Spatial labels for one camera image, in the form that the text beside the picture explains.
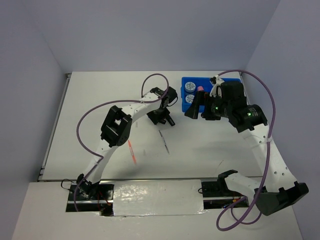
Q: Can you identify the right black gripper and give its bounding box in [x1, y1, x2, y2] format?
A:
[184, 90, 232, 120]

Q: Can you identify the blue round tape dispenser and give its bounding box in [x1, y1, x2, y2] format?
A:
[183, 94, 195, 106]

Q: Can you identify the purple clear highlighter pen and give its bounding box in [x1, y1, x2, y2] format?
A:
[158, 130, 170, 155]

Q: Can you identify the blue patterned round tin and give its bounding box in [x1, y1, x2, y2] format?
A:
[184, 81, 197, 94]

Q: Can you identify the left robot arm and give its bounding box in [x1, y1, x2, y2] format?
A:
[74, 87, 178, 200]

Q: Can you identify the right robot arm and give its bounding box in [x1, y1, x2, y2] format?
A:
[184, 79, 309, 216]

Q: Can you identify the orange clear pen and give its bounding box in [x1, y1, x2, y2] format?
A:
[127, 140, 137, 165]

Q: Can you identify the silver foil cover plate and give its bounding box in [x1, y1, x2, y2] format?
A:
[113, 179, 205, 217]

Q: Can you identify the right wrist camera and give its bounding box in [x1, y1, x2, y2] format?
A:
[209, 75, 225, 97]

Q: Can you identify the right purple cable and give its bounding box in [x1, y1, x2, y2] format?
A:
[215, 69, 276, 232]

